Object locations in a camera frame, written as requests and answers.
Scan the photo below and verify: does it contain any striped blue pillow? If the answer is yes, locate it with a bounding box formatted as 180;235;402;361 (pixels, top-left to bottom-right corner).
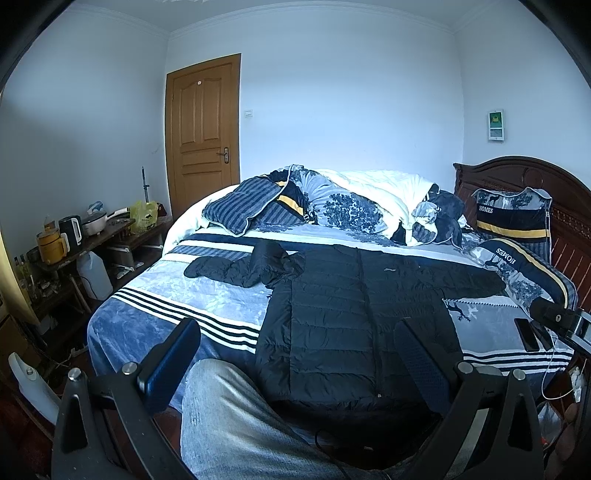
202;172;308;237

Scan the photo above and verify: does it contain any upright metal pole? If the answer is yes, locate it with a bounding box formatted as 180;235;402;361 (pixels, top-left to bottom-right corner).
141;166;150;203

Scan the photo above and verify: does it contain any person's jeans leg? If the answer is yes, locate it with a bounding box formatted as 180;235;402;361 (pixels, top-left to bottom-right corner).
180;359;389;479

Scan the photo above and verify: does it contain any blue striped bed blanket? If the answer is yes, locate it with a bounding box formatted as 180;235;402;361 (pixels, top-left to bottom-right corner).
87;226;574;389

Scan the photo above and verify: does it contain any yellow container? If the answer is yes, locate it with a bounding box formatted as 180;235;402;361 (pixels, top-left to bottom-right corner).
36;229;68;265

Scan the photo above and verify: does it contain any yellow plastic bag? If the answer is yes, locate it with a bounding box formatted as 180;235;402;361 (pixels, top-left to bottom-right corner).
129;201;158;235

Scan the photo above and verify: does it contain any dark wooden side table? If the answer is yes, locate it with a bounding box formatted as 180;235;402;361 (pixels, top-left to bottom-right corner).
30;216;172;317

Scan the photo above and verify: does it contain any brown wooden door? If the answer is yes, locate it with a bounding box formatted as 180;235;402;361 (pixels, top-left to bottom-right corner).
164;54;242;218

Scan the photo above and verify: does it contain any dark wooden headboard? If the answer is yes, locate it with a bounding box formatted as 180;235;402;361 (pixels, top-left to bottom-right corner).
452;155;591;296

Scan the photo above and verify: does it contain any black puffer jacket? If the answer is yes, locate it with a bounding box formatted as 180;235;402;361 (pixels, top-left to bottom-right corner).
184;241;505;416

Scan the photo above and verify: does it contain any wall thermostat panel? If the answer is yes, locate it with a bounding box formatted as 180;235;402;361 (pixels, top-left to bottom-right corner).
488;110;505;142

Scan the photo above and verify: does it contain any blue white floral duvet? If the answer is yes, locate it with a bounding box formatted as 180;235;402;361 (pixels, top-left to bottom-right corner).
252;165;466;248

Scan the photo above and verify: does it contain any black smartphone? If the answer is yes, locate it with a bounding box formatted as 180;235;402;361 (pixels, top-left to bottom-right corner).
514;318;540;352

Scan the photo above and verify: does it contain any upright navy yellow pillow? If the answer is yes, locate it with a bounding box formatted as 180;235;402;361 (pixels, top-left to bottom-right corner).
472;187;553;262

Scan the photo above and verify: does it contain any white rice cooker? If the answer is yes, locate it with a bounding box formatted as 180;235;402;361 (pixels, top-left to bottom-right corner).
81;207;129;237

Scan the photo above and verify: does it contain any translucent plastic jug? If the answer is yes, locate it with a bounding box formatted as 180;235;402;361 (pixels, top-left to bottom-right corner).
76;251;113;301

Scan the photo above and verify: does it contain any black electric kettle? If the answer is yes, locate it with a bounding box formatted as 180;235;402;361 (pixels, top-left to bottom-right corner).
58;215;83;251

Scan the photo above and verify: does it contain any flat navy yellow pillow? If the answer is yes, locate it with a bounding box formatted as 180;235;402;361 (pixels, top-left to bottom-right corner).
468;238;578;311

